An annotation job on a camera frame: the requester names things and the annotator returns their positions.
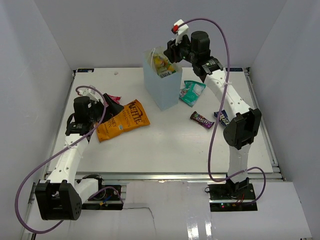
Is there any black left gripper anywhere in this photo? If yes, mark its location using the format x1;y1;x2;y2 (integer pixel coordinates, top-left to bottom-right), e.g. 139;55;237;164
88;93;124;124

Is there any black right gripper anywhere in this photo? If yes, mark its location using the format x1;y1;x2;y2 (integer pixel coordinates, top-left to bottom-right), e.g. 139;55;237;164
164;33;199;64

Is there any pink candy wrapper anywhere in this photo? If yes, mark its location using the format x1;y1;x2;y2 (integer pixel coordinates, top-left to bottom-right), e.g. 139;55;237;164
109;95;122;104

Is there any yellow green snack bag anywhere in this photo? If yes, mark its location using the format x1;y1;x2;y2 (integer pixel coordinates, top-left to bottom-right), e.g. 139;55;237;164
152;53;178;78

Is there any orange Kettle chips bag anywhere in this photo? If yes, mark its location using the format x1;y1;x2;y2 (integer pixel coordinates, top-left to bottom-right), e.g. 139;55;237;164
96;99;151;143

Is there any brown purple M&M's packet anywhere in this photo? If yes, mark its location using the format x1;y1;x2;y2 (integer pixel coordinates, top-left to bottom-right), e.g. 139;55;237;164
190;111;214;130

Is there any blue Kettle chips bag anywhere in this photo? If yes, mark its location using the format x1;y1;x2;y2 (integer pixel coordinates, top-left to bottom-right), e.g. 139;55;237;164
219;109;230;127

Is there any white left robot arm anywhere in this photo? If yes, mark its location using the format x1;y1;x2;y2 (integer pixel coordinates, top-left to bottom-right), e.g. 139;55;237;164
35;93;124;221

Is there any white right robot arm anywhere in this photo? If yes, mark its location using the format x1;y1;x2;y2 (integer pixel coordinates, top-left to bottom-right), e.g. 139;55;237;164
164;31;262;200

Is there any light blue paper bag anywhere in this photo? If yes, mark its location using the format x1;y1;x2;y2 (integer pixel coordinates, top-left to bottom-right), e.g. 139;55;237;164
142;47;183;111

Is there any white front cover paper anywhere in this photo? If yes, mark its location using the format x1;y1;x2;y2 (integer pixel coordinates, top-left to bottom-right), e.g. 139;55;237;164
36;181;312;240

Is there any teal snack packet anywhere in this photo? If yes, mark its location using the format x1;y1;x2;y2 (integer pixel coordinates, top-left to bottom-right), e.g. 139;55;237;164
179;80;206;107

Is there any blue label sticker left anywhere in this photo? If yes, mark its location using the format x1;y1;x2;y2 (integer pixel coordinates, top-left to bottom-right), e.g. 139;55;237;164
76;68;95;73

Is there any blue label sticker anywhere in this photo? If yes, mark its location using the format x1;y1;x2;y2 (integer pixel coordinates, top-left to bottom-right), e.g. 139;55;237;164
76;68;95;73
225;67;244;72

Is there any blue label sticker right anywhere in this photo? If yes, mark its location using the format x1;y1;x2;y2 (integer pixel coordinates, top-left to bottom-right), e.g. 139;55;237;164
225;67;244;72

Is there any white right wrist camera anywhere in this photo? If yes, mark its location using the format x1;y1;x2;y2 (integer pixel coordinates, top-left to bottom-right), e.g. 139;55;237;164
171;19;189;46

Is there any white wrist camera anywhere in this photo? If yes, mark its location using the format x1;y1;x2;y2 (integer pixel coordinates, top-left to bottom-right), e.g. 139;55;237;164
171;19;189;46
77;88;99;101

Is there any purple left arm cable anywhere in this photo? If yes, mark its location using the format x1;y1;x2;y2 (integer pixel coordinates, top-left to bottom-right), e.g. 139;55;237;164
14;85;125;234

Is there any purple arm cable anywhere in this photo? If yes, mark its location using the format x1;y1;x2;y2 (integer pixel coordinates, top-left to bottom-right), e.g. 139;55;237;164
179;17;267;206
14;85;125;234

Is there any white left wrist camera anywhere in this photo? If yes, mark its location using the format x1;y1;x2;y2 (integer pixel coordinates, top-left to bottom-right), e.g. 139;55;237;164
77;88;99;101

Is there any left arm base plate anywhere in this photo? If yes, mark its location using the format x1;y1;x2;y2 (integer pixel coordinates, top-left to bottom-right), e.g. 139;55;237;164
82;188;123;211

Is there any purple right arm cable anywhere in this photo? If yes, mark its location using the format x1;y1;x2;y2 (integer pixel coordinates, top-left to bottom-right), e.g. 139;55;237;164
179;17;267;206

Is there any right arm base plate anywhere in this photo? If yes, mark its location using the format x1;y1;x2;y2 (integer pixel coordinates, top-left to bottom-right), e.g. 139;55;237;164
204;183;258;213

